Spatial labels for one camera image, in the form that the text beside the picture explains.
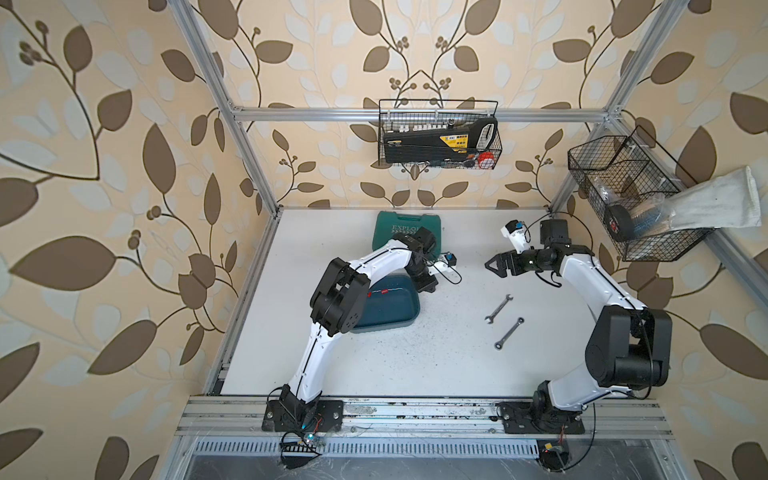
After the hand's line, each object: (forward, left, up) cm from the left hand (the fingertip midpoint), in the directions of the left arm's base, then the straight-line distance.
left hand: (435, 288), depth 93 cm
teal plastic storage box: (-2, +13, -7) cm, 15 cm away
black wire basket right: (+15, -52, +30) cm, 62 cm away
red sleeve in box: (+1, +16, -4) cm, 17 cm away
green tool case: (+28, +15, -1) cm, 32 cm away
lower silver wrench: (-16, -18, -4) cm, 25 cm away
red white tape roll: (+26, -14, +30) cm, 42 cm away
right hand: (+5, -19, +9) cm, 22 cm away
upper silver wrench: (-1, -24, -4) cm, 25 cm away
